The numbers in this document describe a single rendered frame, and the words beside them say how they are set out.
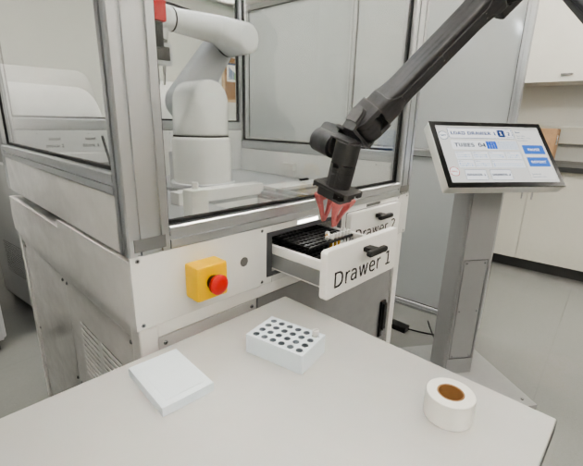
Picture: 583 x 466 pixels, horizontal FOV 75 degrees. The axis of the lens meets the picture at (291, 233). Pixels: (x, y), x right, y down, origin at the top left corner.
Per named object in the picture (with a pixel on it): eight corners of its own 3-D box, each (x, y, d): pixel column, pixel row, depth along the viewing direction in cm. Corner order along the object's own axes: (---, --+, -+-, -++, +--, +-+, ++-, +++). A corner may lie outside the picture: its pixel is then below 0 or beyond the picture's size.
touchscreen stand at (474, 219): (535, 410, 165) (593, 177, 136) (441, 423, 157) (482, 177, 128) (465, 346, 212) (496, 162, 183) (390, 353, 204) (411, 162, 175)
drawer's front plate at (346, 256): (393, 267, 100) (398, 226, 97) (325, 301, 80) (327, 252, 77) (388, 265, 101) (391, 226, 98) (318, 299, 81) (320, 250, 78)
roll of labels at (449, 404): (482, 430, 55) (487, 407, 54) (437, 434, 54) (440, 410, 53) (455, 397, 61) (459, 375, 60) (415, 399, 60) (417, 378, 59)
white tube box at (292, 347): (324, 351, 72) (325, 334, 71) (301, 375, 66) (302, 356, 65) (271, 332, 79) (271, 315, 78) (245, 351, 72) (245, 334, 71)
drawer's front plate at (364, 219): (397, 232, 133) (401, 202, 130) (349, 250, 113) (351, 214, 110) (392, 231, 134) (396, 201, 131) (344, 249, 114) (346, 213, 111)
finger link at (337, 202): (327, 215, 96) (335, 180, 92) (349, 227, 92) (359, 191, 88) (309, 220, 92) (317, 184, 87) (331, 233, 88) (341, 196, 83)
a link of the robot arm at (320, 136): (366, 106, 78) (383, 128, 85) (330, 93, 86) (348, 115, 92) (333, 154, 79) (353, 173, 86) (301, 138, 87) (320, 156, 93)
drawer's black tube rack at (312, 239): (351, 256, 102) (353, 233, 100) (308, 273, 90) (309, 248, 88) (291, 238, 117) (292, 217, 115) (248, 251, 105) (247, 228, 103)
